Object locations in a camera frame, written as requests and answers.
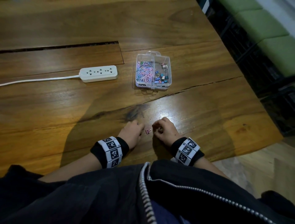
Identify clear plastic compartment box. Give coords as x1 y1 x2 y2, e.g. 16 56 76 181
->
135 51 172 93

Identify white power strip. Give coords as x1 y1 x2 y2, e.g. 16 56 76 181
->
79 65 118 83

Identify person's right hand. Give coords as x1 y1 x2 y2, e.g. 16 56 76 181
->
152 117 178 147

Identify black zip jacket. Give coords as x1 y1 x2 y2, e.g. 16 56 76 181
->
0 160 295 224

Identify pile of pastel paper clips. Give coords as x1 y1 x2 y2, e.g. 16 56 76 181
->
136 61 155 83

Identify person's left hand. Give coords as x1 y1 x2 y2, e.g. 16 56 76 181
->
117 120 145 150

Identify person's right forearm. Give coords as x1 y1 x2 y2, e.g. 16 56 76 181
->
193 157 229 180

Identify white power strip cable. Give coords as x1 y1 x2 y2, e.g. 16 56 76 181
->
0 75 81 87

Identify green cushioned stool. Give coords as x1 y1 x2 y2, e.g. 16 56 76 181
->
258 36 295 78
234 9 290 45
218 0 263 15

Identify person's left forearm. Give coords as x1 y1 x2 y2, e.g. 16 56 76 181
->
38 152 103 183

